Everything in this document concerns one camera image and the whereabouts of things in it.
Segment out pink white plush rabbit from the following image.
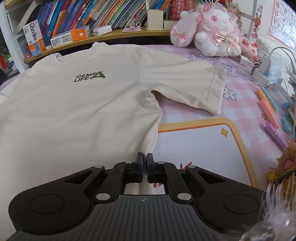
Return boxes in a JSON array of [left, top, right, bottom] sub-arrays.
[[170, 1, 243, 57]]

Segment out upright white orange toothpaste box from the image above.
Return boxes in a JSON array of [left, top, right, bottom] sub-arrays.
[[23, 20, 47, 57]]

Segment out cream T-shirt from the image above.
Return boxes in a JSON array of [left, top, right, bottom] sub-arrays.
[[0, 42, 227, 239]]

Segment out small cream box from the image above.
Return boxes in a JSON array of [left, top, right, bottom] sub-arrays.
[[163, 20, 178, 30]]

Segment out white fuzzy fluff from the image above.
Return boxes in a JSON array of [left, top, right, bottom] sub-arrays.
[[240, 183, 296, 241]]

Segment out pink checked desk mat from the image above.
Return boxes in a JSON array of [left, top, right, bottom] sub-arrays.
[[0, 44, 294, 200]]

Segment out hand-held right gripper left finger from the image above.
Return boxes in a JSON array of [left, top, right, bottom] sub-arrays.
[[63, 152, 144, 203]]

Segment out cream pen holder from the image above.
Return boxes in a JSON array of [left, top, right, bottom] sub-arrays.
[[147, 9, 164, 30]]

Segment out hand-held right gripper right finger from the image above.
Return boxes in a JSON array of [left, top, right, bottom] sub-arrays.
[[148, 153, 226, 203]]

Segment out bundle of purple pens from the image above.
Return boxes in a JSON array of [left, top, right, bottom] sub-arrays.
[[265, 122, 288, 150]]

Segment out white charger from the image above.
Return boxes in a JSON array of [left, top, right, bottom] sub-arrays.
[[92, 25, 112, 36]]

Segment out white charging box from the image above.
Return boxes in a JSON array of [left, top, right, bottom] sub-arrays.
[[252, 58, 285, 87]]

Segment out brown fuzzy toy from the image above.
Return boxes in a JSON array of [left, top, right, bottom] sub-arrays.
[[268, 141, 296, 186]]

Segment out lying white orange toothpaste box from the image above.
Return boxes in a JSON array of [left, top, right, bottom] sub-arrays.
[[50, 25, 90, 49]]

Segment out white and wood bookshelf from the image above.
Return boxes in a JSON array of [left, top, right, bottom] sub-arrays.
[[0, 0, 181, 64]]

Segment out red reindeer wall sticker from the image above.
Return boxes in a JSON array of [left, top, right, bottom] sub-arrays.
[[251, 11, 263, 41]]

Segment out alphabet wall poster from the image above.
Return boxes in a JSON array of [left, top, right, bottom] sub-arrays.
[[268, 0, 296, 43]]

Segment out row of colourful books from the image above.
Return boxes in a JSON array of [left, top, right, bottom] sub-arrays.
[[35, 0, 197, 47]]

